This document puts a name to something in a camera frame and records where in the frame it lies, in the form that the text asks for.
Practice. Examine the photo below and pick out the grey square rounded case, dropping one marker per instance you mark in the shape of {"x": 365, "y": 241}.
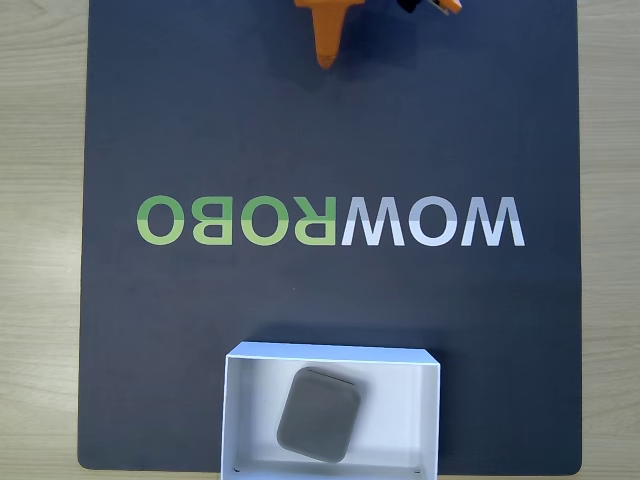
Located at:
{"x": 320, "y": 415}

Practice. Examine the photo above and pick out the dark mat with WOWROBO print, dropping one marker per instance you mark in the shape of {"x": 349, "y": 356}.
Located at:
{"x": 200, "y": 125}

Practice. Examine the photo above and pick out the white open cardboard box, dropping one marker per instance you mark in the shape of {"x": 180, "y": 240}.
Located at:
{"x": 400, "y": 405}

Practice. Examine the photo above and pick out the orange camera mount with board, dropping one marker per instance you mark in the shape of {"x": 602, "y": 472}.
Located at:
{"x": 450, "y": 4}

